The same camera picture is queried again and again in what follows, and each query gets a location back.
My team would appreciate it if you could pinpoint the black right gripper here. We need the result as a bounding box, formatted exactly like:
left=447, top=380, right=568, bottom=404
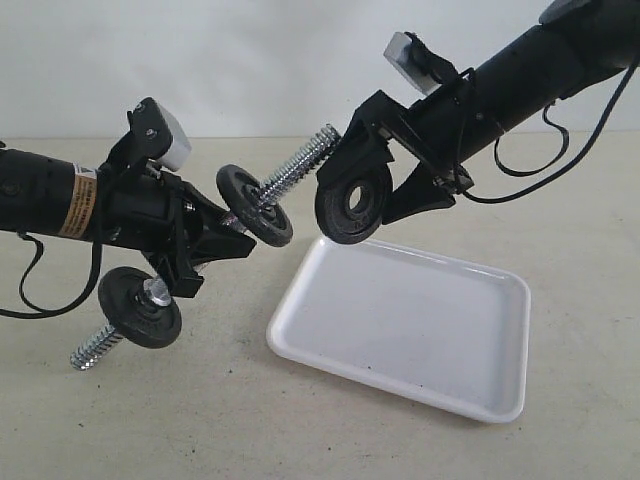
left=316, top=67, right=500, bottom=225

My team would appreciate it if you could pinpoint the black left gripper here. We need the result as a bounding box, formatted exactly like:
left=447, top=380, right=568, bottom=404
left=92, top=97, right=256, bottom=298

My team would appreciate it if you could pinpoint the black weight plate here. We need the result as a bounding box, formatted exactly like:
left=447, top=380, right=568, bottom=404
left=314, top=165, right=393, bottom=245
left=216, top=164, right=293, bottom=247

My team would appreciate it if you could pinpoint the chrome dumbbell bar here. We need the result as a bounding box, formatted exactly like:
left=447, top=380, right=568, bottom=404
left=70, top=125, right=340, bottom=371

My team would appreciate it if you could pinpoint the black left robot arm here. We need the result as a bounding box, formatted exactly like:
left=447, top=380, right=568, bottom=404
left=1, top=97, right=256, bottom=298

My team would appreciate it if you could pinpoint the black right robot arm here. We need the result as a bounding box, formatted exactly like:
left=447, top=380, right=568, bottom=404
left=315, top=1, right=639, bottom=243

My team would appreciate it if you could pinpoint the black weight plate far end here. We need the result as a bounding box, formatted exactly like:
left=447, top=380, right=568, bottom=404
left=98, top=267, right=182, bottom=349

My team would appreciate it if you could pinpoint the white rectangular plastic tray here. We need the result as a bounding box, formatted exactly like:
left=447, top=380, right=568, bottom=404
left=266, top=237, right=531, bottom=424

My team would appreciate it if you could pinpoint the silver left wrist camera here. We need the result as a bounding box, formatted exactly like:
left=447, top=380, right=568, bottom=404
left=157, top=103, right=192, bottom=172

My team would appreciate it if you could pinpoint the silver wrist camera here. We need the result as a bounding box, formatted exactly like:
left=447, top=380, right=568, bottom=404
left=383, top=32, right=442, bottom=95
left=157, top=103, right=192, bottom=172

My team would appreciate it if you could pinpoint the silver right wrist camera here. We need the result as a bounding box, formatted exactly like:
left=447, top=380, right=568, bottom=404
left=383, top=32, right=442, bottom=95

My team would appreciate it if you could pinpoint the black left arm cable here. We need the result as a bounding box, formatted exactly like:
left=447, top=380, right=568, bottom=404
left=0, top=232, right=104, bottom=319

